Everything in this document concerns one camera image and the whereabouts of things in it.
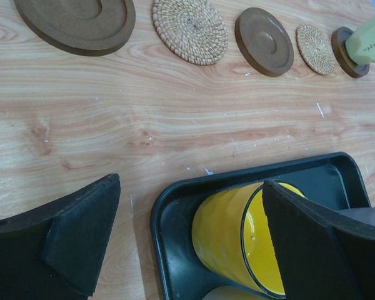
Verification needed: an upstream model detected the pale green octagonal mug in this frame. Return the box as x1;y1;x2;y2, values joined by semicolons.
345;16;375;65

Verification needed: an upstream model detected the black plastic tray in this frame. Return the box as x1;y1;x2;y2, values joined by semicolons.
150;152;371;299

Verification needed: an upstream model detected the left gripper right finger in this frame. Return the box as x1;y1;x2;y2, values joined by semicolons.
262;181;375;299

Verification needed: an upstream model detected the woven rattan coaster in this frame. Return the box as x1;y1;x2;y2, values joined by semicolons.
296;24;334;76
151;1;228;66

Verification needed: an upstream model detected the yellow glass mug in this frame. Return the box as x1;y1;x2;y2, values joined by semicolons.
191;182;306;299

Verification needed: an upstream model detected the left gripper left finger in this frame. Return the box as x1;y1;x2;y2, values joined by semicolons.
0;173;121;299

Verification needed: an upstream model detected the cream yellow mug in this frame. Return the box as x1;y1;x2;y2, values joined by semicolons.
202;286;268;300

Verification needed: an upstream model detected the brown wooden coaster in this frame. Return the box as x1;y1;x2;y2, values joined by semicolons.
14;1;136;56
331;26;369;79
234;7;294;78

